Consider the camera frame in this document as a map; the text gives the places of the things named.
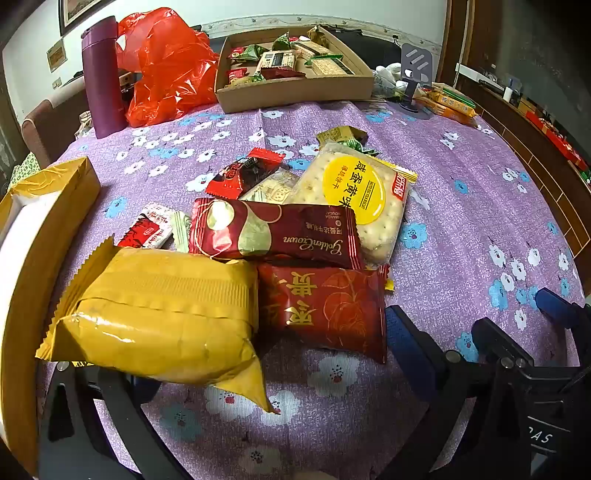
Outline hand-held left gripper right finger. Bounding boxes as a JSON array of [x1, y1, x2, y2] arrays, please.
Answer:
[[383, 305, 519, 480]]

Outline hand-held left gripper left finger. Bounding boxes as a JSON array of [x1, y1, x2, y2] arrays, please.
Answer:
[[39, 362, 195, 480]]

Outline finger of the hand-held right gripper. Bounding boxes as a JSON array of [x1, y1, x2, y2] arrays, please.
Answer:
[[471, 318, 537, 371], [536, 287, 591, 367]]

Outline large yellow snack packet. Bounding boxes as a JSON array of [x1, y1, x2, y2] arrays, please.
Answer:
[[36, 235, 282, 414]]

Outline clear cracker packet yellow label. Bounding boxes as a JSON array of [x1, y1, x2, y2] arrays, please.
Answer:
[[286, 142, 419, 268]]

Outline maroon snack packet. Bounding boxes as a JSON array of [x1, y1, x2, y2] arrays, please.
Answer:
[[188, 198, 365, 271]]

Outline white red candy packet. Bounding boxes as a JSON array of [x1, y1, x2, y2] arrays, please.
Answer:
[[117, 203, 175, 250]]

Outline yellow cardboard box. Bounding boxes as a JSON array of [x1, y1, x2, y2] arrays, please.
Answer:
[[0, 157, 101, 476]]

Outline dark red gold-print snack packet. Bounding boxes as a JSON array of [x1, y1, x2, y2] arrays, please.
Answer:
[[256, 263, 391, 365]]

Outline purple floral tablecloth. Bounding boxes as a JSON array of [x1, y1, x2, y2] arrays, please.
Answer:
[[41, 99, 585, 480]]

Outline wooden cabinet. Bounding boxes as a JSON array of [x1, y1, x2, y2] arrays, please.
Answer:
[[455, 60, 591, 278]]

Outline green white snack packet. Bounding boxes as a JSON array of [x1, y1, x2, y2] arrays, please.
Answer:
[[171, 210, 194, 254]]

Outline beige cracker packet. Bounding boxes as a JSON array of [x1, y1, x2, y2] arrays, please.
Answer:
[[239, 168, 301, 205]]

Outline green yellow snack packet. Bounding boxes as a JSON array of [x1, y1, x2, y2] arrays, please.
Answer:
[[315, 126, 370, 154]]

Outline orange snack packets by stand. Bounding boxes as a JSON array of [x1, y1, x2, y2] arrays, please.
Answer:
[[413, 82, 480, 127]]

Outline red black snack packet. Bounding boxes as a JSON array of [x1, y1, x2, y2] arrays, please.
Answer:
[[204, 148, 287, 201]]

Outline white power strip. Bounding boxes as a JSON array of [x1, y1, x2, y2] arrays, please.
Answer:
[[455, 62, 497, 81]]

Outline brown cardboard tray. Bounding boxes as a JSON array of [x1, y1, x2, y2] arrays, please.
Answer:
[[216, 27, 376, 114]]

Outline grey phone stand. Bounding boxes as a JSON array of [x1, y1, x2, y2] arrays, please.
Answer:
[[398, 44, 435, 114]]

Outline brown sofa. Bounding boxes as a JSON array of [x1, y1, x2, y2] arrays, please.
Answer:
[[21, 99, 90, 169]]

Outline pile of assorted snack packets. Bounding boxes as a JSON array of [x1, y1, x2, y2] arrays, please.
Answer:
[[225, 25, 356, 88]]

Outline purple thermos bottle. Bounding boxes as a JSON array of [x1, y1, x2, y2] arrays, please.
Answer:
[[81, 16, 127, 139]]

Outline red plastic bag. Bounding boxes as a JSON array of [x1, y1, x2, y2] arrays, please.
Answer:
[[115, 7, 221, 127]]

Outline wall label card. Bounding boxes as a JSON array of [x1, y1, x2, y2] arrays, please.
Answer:
[[47, 39, 68, 72]]

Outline framed wall picture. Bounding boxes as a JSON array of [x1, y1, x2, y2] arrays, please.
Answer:
[[59, 0, 116, 35]]

